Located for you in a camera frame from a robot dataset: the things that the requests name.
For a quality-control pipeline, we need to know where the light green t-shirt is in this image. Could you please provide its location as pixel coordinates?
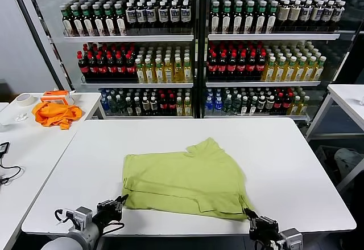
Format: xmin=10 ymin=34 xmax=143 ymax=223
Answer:
xmin=121 ymin=137 xmax=255 ymax=222

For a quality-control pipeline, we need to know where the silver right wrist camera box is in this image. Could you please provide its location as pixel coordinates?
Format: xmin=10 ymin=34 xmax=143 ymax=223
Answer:
xmin=280 ymin=227 xmax=304 ymax=250

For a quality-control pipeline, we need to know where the thin black table cable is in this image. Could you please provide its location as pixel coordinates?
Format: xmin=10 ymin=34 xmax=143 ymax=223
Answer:
xmin=0 ymin=153 xmax=23 ymax=185

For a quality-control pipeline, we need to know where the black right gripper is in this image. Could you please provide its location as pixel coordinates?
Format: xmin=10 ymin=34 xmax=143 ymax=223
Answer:
xmin=243 ymin=207 xmax=281 ymax=242

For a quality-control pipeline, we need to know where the green-cap dark tea bottle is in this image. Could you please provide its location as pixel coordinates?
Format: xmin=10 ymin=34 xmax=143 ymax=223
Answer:
xmin=102 ymin=3 xmax=115 ymax=36
xmin=267 ymin=1 xmax=279 ymax=34
xmin=91 ymin=3 xmax=104 ymax=36
xmin=113 ymin=2 xmax=127 ymax=36
xmin=244 ymin=1 xmax=256 ymax=34
xmin=221 ymin=1 xmax=233 ymax=34
xmin=233 ymin=1 xmax=244 ymax=34
xmin=210 ymin=1 xmax=221 ymax=34
xmin=70 ymin=4 xmax=84 ymax=36
xmin=61 ymin=5 xmax=73 ymax=36
xmin=80 ymin=3 xmax=93 ymax=36
xmin=255 ymin=1 xmax=268 ymax=34

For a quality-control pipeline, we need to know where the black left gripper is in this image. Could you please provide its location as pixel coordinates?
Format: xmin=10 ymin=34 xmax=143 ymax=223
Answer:
xmin=92 ymin=194 xmax=129 ymax=231

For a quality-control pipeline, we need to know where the white side table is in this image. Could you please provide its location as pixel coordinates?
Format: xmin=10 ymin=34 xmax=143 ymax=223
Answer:
xmin=0 ymin=92 xmax=103 ymax=133
xmin=305 ymin=83 xmax=364 ymax=194

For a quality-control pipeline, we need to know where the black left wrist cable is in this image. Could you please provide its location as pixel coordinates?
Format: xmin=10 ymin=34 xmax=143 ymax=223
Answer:
xmin=54 ymin=208 xmax=126 ymax=235

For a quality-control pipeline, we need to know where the beverage shelf rack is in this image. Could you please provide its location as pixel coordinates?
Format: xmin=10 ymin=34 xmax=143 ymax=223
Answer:
xmin=8 ymin=0 xmax=200 ymax=120
xmin=198 ymin=0 xmax=364 ymax=127

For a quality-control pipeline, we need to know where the white plastic bag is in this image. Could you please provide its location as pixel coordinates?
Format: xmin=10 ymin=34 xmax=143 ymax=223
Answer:
xmin=334 ymin=147 xmax=362 ymax=175

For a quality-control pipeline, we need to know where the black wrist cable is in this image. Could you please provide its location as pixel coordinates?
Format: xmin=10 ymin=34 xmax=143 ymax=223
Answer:
xmin=54 ymin=208 xmax=126 ymax=235
xmin=254 ymin=238 xmax=281 ymax=250

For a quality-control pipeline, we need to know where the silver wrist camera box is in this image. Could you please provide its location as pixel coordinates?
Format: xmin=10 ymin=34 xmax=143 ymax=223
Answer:
xmin=280 ymin=227 xmax=304 ymax=250
xmin=68 ymin=206 xmax=93 ymax=231

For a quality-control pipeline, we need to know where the left beverage shelf rack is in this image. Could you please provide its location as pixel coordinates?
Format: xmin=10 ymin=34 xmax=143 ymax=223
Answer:
xmin=8 ymin=0 xmax=200 ymax=120

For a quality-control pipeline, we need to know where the small green-tinted water bottle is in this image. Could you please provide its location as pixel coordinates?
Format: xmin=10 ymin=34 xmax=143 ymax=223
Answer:
xmin=117 ymin=95 xmax=126 ymax=116
xmin=223 ymin=95 xmax=233 ymax=116
xmin=109 ymin=95 xmax=119 ymax=116
xmin=231 ymin=95 xmax=241 ymax=116

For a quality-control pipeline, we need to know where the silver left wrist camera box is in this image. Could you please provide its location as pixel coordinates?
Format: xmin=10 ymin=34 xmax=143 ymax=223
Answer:
xmin=68 ymin=206 xmax=93 ymax=231

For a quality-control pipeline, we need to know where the beige-label dark drink bottle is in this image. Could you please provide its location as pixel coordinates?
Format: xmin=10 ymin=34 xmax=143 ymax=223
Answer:
xmin=289 ymin=0 xmax=303 ymax=29
xmin=278 ymin=0 xmax=292 ymax=29

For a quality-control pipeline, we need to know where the right beverage shelf rack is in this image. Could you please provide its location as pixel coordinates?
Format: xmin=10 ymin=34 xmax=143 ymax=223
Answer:
xmin=198 ymin=0 xmax=364 ymax=127

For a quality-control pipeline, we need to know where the small red-cap cola bottle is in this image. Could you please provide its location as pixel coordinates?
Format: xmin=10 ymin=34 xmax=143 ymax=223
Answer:
xmin=158 ymin=93 xmax=169 ymax=116
xmin=283 ymin=92 xmax=293 ymax=116
xmin=274 ymin=92 xmax=284 ymax=116
xmin=168 ymin=93 xmax=177 ymax=116

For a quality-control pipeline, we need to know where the masking tape roll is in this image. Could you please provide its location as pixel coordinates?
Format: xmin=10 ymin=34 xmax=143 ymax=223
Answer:
xmin=15 ymin=93 xmax=38 ymax=108

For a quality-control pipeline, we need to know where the navy-label dark drink bottle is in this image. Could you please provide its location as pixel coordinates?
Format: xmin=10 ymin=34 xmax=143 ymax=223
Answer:
xmin=301 ymin=0 xmax=313 ymax=29
xmin=180 ymin=0 xmax=192 ymax=29
xmin=135 ymin=1 xmax=147 ymax=29
xmin=312 ymin=0 xmax=325 ymax=29
xmin=125 ymin=2 xmax=136 ymax=29
xmin=169 ymin=1 xmax=181 ymax=29
xmin=333 ymin=1 xmax=346 ymax=30
xmin=322 ymin=0 xmax=336 ymax=30
xmin=146 ymin=1 xmax=158 ymax=29
xmin=158 ymin=1 xmax=169 ymax=29

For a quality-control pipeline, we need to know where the black plastic crate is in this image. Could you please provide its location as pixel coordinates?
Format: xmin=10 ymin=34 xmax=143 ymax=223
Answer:
xmin=315 ymin=145 xmax=364 ymax=187

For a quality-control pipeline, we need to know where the crumpled orange cloth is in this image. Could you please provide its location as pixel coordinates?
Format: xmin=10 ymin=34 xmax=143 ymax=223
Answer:
xmin=31 ymin=101 xmax=84 ymax=131

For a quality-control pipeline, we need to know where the clear box with orange lid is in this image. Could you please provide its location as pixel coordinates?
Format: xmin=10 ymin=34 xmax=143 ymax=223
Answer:
xmin=39 ymin=89 xmax=75 ymax=106

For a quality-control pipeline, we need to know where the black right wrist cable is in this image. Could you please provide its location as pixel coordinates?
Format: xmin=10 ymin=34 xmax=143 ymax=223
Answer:
xmin=254 ymin=238 xmax=281 ymax=250

